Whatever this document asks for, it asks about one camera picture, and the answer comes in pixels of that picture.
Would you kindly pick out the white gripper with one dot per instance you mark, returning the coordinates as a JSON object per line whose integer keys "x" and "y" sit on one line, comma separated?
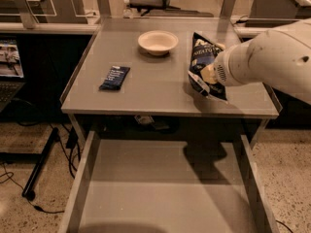
{"x": 223, "y": 69}

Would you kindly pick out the blue Kettle chip bag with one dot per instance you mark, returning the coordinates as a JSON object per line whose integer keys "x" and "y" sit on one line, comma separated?
{"x": 203, "y": 53}

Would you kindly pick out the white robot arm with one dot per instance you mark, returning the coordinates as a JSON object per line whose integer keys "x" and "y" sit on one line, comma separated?
{"x": 279, "y": 57}

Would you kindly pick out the grey open drawer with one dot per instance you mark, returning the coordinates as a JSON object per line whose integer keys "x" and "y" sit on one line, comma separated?
{"x": 136, "y": 186}

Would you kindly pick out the white bowl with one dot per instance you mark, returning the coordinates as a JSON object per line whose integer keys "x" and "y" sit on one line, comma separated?
{"x": 158, "y": 42}

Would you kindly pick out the black office chair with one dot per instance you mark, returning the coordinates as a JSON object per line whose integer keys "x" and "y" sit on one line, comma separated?
{"x": 144, "y": 7}

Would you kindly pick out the dark blue snack bar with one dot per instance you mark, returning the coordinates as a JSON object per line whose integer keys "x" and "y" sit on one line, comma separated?
{"x": 115, "y": 78}

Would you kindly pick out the laptop computer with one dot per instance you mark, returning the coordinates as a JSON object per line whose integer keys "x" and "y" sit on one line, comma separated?
{"x": 11, "y": 73}

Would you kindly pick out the black desk leg bar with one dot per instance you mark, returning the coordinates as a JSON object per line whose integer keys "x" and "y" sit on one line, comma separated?
{"x": 28, "y": 191}

